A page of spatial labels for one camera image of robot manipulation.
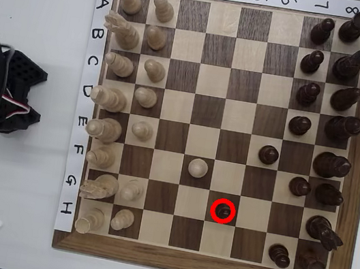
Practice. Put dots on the dark wooden pawn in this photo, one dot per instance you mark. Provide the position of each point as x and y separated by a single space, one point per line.
279 255
307 94
311 62
223 211
268 155
299 125
299 186
321 32

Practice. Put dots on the light wooden king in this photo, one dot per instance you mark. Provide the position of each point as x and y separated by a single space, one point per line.
106 129

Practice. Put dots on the light wooden queen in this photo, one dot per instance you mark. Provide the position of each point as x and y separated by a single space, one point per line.
111 99

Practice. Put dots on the dark wooden rook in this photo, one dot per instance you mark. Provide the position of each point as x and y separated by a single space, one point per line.
353 27
312 263

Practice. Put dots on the dark wooden bishop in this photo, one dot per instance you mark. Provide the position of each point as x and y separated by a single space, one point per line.
329 194
345 99

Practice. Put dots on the dark wooden queen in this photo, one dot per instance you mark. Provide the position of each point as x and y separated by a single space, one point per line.
341 128

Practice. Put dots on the wooden chessboard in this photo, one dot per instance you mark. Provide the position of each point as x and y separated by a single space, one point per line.
177 106

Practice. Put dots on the light wooden bishop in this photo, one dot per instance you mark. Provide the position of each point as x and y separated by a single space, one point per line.
122 65
103 157

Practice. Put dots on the white letter label strip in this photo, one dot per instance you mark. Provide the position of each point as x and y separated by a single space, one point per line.
93 40

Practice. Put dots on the dark wooden king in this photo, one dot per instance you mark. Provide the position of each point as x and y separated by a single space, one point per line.
330 165

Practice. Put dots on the light wooden pawn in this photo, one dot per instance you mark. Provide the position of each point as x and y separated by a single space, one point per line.
154 69
163 9
145 97
198 168
155 38
132 190
122 219
142 130

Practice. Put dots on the dark wooden knight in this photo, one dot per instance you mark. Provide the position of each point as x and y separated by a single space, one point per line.
319 228
348 66

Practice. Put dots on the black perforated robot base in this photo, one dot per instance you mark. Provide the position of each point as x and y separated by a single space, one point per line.
24 70

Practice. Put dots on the light wooden knight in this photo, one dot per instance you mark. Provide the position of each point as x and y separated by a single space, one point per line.
104 185
127 34

